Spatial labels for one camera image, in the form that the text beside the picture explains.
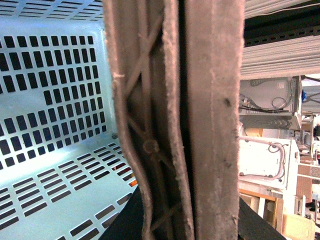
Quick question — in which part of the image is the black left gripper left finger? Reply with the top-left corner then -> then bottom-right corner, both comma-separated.
99,187 -> 144,240

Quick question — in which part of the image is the turquoise plastic shopping basket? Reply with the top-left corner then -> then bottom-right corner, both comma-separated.
0,0 -> 136,240

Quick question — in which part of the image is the white appliance upper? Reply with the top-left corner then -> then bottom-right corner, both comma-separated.
238,76 -> 303,131

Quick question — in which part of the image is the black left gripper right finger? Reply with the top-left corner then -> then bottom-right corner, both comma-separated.
238,198 -> 286,240

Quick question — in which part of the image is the white appliance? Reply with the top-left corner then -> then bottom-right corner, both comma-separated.
238,76 -> 303,131
238,136 -> 300,195

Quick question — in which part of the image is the white appliance lower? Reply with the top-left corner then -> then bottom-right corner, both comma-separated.
238,136 -> 300,195

